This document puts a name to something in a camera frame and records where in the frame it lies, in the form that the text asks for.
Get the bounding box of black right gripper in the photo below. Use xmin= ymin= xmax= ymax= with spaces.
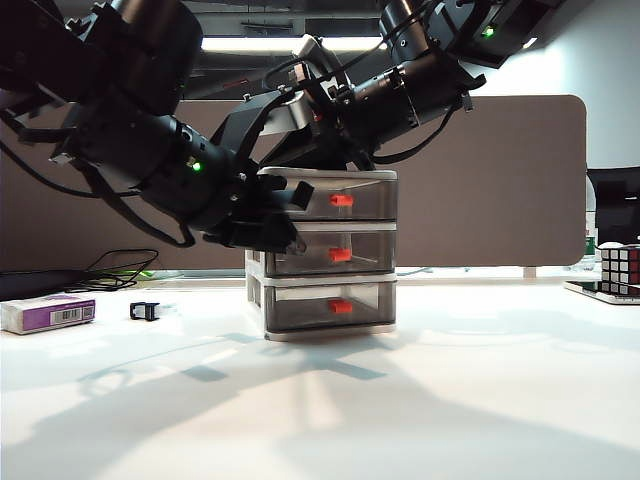
xmin=272 ymin=89 xmax=382 ymax=171

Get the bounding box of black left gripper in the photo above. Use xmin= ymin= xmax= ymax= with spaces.
xmin=199 ymin=171 xmax=316 ymax=257

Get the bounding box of white plastic drawer cabinet frame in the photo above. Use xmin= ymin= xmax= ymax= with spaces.
xmin=244 ymin=167 xmax=400 ymax=342

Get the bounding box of clear plastic container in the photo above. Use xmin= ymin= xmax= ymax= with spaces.
xmin=264 ymin=228 xmax=398 ymax=276

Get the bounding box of black smartphone white case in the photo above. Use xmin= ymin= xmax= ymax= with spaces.
xmin=563 ymin=280 xmax=640 ymax=306

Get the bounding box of long ceiling light strip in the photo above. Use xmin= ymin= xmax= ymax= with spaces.
xmin=199 ymin=35 xmax=389 ymax=51

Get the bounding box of small black plastic clip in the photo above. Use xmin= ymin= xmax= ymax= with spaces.
xmin=129 ymin=301 xmax=161 ymax=322

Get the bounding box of brown fabric desk partition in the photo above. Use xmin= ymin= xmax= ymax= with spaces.
xmin=0 ymin=94 xmax=587 ymax=274

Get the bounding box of black laptop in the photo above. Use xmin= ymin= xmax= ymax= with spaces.
xmin=0 ymin=269 xmax=96 ymax=303

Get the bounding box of purple and white box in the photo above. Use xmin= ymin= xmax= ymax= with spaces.
xmin=0 ymin=294 xmax=98 ymax=335

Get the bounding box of Rubik's cube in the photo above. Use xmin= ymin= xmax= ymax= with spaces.
xmin=598 ymin=241 xmax=640 ymax=299

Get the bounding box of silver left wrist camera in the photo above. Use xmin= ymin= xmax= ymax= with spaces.
xmin=214 ymin=92 xmax=321 ymax=151

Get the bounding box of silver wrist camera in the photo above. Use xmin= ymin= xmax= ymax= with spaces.
xmin=292 ymin=33 xmax=351 ymax=101
xmin=214 ymin=92 xmax=321 ymax=151

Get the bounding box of smoky drawer with red handle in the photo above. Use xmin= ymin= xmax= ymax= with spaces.
xmin=279 ymin=175 xmax=400 ymax=221
xmin=264 ymin=284 xmax=396 ymax=332

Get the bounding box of black right camera cable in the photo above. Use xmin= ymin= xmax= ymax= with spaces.
xmin=262 ymin=44 xmax=401 ymax=101

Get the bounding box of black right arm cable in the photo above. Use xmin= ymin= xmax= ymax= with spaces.
xmin=372 ymin=99 xmax=464 ymax=165

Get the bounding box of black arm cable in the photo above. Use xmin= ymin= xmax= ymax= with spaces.
xmin=0 ymin=139 xmax=196 ymax=249
xmin=372 ymin=99 xmax=464 ymax=165

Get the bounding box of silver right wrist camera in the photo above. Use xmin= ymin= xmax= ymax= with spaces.
xmin=292 ymin=33 xmax=351 ymax=101

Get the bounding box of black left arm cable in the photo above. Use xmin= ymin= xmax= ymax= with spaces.
xmin=0 ymin=139 xmax=196 ymax=249

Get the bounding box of black cable bundle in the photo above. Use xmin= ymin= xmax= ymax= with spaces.
xmin=64 ymin=249 xmax=160 ymax=295

